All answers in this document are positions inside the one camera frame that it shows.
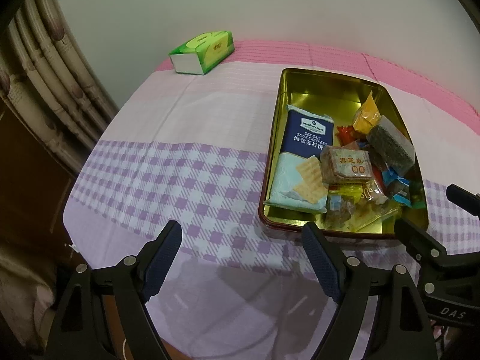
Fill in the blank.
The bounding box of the blue snack pack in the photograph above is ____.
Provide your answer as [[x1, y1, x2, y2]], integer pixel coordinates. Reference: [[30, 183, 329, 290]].
[[382, 168, 412, 207]]

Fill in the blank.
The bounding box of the clear bag nut brittle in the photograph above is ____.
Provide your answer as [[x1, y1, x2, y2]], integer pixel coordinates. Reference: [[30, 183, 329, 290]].
[[348, 180, 401, 233]]

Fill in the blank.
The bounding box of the grey sesame cake block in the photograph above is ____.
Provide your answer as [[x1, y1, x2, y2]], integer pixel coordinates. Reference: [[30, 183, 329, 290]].
[[367, 115, 416, 176]]

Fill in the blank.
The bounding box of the brown cake square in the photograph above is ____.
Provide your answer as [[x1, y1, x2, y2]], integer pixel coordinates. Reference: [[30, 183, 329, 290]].
[[320, 146, 374, 185]]

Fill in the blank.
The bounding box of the orange yellow snack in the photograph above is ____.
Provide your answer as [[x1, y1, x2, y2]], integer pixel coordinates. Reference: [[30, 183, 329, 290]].
[[352, 92, 381, 135]]

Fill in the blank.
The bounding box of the red snack packet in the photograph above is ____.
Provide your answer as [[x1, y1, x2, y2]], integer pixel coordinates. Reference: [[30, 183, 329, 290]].
[[336, 125, 364, 146]]

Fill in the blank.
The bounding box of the navy soda cracker pack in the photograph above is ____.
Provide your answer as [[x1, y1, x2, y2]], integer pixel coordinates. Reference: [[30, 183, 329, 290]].
[[264, 105, 334, 215]]

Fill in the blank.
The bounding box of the yellow edged clear candy pack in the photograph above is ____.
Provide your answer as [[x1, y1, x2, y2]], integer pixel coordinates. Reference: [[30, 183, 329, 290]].
[[408, 180, 427, 210]]

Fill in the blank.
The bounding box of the clear bag fried snack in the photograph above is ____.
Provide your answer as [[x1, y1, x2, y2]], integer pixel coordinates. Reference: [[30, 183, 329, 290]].
[[324, 184, 362, 229]]

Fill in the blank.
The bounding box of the gold toffee tin box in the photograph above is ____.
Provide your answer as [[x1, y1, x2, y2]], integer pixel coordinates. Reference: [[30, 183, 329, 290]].
[[259, 68, 429, 240]]

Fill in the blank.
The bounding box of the pink purple plaid tablecloth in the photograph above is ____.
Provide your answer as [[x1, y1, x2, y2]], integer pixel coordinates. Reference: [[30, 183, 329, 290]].
[[64, 41, 479, 359]]

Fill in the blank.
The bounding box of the beige patterned curtain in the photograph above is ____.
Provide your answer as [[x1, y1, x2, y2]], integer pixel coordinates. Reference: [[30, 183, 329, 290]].
[[1, 0, 118, 174]]

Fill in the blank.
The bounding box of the green tissue pack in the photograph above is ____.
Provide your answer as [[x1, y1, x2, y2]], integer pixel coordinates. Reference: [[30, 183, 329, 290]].
[[168, 31, 235, 76]]

